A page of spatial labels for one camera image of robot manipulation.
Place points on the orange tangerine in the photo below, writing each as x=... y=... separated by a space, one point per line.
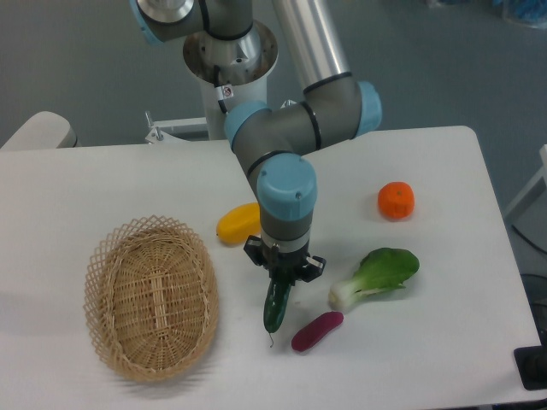
x=396 y=200

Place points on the purple sweet potato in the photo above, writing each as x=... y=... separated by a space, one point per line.
x=312 y=333

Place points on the green bok choy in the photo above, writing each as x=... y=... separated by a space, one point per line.
x=382 y=270

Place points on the white chair left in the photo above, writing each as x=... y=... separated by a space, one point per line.
x=44 y=130

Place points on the yellow mango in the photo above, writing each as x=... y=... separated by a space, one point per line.
x=239 y=223

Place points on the woven wicker basket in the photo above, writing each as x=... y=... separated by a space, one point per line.
x=151 y=300

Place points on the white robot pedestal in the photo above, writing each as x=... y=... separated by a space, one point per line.
x=229 y=72

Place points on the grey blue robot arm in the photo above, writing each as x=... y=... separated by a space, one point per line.
x=271 y=145

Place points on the white furniture right edge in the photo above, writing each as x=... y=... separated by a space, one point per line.
x=530 y=192

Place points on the green cucumber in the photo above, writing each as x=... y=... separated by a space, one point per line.
x=275 y=305

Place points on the black device table corner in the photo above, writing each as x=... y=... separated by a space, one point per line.
x=531 y=364

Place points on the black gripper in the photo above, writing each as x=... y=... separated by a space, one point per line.
x=285 y=259

